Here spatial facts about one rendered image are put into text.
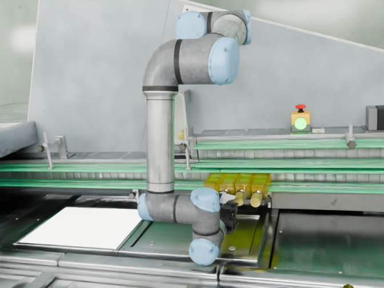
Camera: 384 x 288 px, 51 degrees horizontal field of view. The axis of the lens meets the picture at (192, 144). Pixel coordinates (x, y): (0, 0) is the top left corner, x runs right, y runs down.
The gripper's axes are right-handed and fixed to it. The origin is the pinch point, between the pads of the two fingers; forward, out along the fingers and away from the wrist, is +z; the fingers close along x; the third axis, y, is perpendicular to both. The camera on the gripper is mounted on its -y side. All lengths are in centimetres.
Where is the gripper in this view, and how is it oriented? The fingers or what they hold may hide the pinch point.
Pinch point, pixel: (222, 200)
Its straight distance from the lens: 139.1
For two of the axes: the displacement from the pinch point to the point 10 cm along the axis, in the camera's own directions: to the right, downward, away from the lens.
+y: 9.6, 0.4, -2.8
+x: -0.4, -9.6, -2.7
